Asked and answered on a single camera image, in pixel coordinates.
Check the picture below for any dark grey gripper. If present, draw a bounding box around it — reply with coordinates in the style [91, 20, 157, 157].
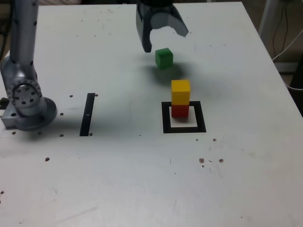
[135, 2, 190, 53]

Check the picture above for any green cube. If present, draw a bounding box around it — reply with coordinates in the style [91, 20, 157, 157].
[155, 47, 174, 70]

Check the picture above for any yellow cube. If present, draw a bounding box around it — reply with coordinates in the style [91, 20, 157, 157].
[170, 79, 191, 106]

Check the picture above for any red cube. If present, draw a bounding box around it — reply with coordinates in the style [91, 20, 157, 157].
[171, 104, 190, 118]

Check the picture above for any black tape square outline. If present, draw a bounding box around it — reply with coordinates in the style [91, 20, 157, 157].
[161, 101, 207, 134]

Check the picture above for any person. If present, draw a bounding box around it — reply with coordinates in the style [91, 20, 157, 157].
[39, 0, 82, 6]

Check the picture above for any black tape strip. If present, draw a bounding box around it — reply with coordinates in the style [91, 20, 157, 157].
[80, 93, 96, 137]

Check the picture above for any white frame post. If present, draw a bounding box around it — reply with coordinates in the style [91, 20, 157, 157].
[258, 0, 276, 36]

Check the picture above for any thin black hanging cable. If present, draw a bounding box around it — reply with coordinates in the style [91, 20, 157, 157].
[271, 0, 288, 59]

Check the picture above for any white cable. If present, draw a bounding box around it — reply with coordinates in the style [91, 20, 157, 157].
[271, 30, 303, 62]

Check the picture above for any grey rail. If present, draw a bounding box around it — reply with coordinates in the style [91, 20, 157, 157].
[274, 61, 298, 74]

